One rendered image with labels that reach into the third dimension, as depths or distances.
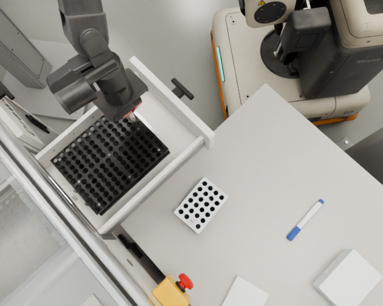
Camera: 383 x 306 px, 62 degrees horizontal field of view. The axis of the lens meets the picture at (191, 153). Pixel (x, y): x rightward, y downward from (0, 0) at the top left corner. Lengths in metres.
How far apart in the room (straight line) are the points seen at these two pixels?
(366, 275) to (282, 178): 0.30
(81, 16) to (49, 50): 1.56
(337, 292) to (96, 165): 0.64
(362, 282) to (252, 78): 0.98
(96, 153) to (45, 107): 1.17
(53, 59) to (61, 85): 1.47
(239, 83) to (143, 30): 0.77
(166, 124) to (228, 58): 0.80
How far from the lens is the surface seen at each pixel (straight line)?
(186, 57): 1.91
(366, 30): 1.13
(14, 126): 0.86
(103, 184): 0.77
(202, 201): 0.83
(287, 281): 0.89
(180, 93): 0.79
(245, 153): 0.90
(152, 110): 0.86
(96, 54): 0.53
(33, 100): 1.97
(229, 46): 1.61
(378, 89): 2.05
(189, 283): 0.74
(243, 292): 0.86
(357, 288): 0.89
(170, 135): 0.83
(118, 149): 0.77
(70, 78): 0.57
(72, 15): 0.53
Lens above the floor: 1.62
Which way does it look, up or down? 75 degrees down
